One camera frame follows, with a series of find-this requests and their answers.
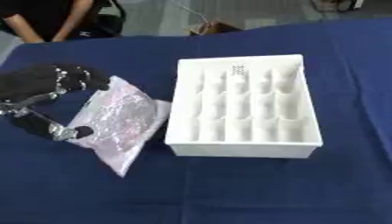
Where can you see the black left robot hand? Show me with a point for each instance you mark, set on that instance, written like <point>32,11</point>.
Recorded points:
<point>30,80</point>

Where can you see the clear pink plastic bag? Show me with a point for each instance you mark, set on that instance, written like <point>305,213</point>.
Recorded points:
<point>120,116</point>

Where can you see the brown cardboard box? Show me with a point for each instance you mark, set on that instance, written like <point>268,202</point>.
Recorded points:
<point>214,28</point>

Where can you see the white compartment box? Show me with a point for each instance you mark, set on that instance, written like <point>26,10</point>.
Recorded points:
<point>245,110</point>

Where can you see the person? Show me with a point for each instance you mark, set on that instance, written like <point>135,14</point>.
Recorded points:
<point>41,17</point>

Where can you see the black bag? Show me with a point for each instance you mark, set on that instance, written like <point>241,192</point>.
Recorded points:
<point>104,24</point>

